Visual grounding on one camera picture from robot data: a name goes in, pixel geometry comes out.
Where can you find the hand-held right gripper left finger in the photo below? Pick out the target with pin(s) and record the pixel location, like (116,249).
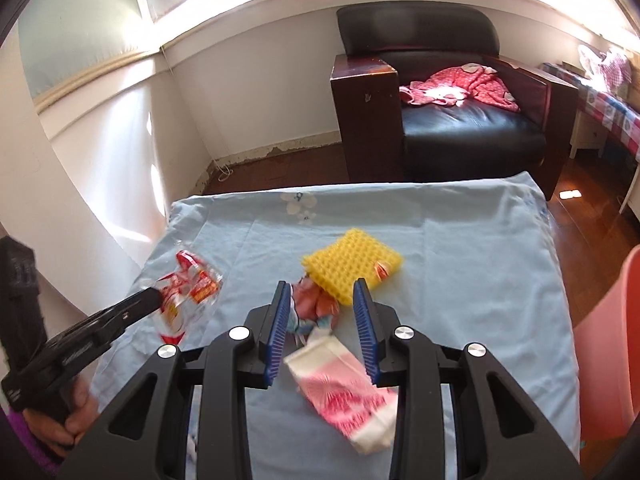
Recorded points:
(280,330)

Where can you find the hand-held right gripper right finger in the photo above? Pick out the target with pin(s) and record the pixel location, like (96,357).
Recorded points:
(365,330)

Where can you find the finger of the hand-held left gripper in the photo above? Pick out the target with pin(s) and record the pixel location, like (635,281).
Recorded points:
(132,310)

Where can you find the clear plastic wrapper red print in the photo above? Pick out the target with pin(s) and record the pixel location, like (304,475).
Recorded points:
(195,287)

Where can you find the white pink plastic bag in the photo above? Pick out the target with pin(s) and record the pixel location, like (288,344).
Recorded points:
(345,395)

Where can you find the pink plastic bucket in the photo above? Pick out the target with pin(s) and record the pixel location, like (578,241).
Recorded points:
(610,360)

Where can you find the person's left forearm purple sleeve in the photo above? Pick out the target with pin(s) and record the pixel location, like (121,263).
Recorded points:
(27,452)

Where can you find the person's left hand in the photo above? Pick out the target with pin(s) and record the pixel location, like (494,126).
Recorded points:
(80,412)

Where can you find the pink printed wrapper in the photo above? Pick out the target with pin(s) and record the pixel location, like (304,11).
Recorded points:
(312,305)

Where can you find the large yellow foam net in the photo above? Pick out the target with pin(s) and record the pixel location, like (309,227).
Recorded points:
(350,260)

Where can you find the light blue cloth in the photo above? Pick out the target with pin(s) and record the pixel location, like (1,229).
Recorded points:
(450,270)

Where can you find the black leather armchair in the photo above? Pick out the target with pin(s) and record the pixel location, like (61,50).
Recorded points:
(465,125)

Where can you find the pink dotted garment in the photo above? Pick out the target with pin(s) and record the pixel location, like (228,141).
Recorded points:
(480,85)

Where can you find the frosted window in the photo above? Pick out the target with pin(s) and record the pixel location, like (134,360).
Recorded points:
(90,20)

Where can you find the white cabinet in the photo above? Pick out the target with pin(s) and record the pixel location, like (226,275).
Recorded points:
(590,135)

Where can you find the table with checked cloth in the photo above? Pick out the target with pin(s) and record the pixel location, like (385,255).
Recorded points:
(610,107)

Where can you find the pink checkered bag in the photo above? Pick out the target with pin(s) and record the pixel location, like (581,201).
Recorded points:
(617,67)

